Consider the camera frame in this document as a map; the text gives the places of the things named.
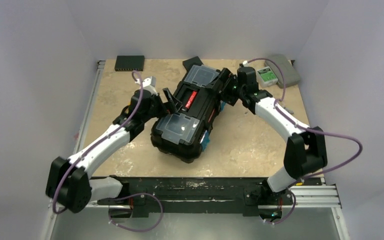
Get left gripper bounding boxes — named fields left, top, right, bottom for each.
left=142, top=89, right=183, bottom=123

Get black plastic toolbox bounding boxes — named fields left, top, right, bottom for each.
left=150, top=64, right=232, bottom=164

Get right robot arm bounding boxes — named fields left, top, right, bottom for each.
left=218, top=66, right=328, bottom=204

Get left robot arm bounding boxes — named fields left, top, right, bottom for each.
left=45, top=88, right=183, bottom=214

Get green white small box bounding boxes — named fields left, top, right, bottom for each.
left=256, top=66, right=278, bottom=88

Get flat black rectangular box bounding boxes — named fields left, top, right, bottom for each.
left=182, top=56, right=203, bottom=72

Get grey plastic case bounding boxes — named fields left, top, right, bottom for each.
left=265, top=54, right=301, bottom=89

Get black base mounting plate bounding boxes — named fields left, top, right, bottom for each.
left=97, top=176, right=294, bottom=219

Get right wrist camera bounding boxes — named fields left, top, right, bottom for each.
left=239, top=60, right=249, bottom=68

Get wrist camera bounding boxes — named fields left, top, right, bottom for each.
left=142, top=76, right=158, bottom=95
left=239, top=60, right=249, bottom=68

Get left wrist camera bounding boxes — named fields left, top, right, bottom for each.
left=142, top=76, right=158, bottom=95

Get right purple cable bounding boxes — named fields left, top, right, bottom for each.
left=241, top=58, right=364, bottom=186

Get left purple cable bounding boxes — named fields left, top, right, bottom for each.
left=51, top=70, right=145, bottom=215

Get black network switch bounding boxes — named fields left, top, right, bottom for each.
left=114, top=55, right=145, bottom=72

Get aluminium frame rail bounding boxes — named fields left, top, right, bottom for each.
left=72, top=59, right=106, bottom=155

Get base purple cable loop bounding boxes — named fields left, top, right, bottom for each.
left=108, top=193, right=164, bottom=233

